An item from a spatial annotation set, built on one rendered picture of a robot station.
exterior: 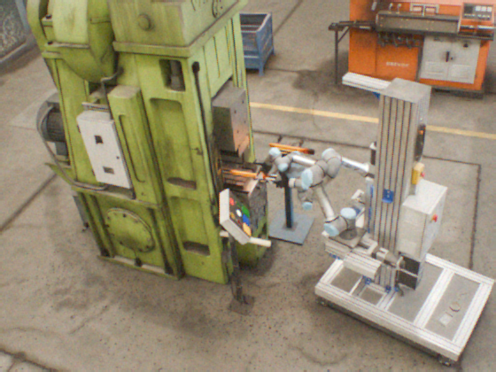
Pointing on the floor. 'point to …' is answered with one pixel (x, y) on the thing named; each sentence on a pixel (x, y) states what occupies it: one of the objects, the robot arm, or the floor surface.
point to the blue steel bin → (256, 39)
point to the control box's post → (236, 265)
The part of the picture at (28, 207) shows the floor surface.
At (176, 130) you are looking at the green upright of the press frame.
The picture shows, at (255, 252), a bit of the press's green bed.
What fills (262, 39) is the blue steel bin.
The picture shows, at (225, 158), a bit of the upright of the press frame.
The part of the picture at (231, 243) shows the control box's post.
